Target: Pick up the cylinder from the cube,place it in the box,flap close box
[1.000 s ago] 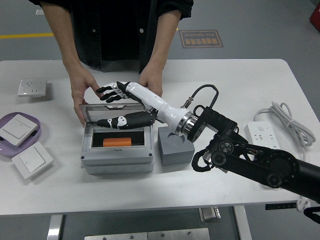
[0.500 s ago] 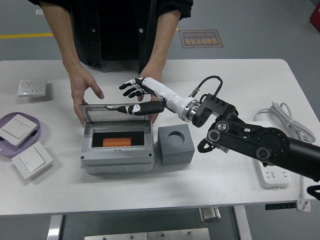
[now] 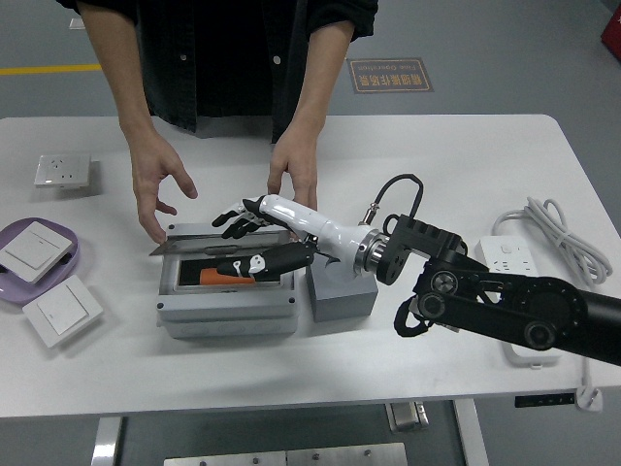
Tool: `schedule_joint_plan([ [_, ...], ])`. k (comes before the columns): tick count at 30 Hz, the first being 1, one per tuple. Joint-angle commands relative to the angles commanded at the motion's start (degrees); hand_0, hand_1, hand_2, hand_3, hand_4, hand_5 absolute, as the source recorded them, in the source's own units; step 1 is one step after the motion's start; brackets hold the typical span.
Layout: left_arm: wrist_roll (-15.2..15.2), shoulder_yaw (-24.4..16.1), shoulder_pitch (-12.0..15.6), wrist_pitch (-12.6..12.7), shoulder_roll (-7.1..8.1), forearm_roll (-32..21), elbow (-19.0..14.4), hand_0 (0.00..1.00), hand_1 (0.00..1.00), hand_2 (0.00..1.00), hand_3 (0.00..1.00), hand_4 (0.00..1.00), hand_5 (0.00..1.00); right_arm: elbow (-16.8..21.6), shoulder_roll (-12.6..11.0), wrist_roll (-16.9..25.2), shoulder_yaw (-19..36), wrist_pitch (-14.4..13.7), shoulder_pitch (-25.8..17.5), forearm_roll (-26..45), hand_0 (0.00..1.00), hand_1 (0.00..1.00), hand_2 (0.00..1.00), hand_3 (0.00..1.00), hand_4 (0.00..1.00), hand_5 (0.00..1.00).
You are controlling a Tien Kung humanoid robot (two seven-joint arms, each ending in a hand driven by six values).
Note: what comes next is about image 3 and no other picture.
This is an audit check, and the person's left hand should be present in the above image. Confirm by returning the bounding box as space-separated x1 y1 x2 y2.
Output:
266 129 323 212

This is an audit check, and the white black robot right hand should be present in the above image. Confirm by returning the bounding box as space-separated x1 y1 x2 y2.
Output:
212 193 375 283

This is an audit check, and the person's right hand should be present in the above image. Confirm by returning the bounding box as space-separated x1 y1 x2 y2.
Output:
126 130 199 245

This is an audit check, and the orange cylinder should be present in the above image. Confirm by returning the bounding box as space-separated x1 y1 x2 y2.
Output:
201 267 256 285

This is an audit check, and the grey junction box with lid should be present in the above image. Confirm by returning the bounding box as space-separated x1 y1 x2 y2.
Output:
147 221 300 341

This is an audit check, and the grey cube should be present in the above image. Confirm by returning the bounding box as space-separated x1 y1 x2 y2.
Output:
305 254 379 324

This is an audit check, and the dark floor sign with text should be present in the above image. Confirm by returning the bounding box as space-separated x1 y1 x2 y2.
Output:
347 57 436 95

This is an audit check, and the person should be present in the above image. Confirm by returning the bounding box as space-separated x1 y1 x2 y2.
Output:
55 0 379 145

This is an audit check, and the yellow floor tape line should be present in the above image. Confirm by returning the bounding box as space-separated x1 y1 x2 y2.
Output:
0 63 104 78

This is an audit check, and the purple tray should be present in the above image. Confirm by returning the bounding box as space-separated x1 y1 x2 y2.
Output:
0 216 82 306

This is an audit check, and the white power strip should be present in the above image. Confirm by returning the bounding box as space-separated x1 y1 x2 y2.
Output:
473 235 564 370

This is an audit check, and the silver table leg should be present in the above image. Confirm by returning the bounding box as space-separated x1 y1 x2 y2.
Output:
453 398 490 466
90 416 123 466

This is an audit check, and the black table control panel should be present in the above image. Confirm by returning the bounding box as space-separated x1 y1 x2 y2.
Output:
514 395 577 409

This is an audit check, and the red object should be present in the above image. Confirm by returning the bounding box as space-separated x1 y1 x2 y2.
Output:
600 9 621 62

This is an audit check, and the white wall socket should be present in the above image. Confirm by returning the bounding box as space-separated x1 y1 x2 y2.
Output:
33 152 92 188

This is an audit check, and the white wall switch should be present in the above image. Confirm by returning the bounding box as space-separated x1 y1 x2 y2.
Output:
21 274 105 349
0 220 75 284

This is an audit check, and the metal bracket under table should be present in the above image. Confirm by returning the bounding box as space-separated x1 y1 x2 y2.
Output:
386 402 431 433

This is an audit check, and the metal base plate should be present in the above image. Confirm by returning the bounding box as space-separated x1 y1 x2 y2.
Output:
163 442 409 466

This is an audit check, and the white power cord with plug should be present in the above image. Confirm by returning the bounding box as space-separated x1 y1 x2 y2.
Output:
492 196 615 413

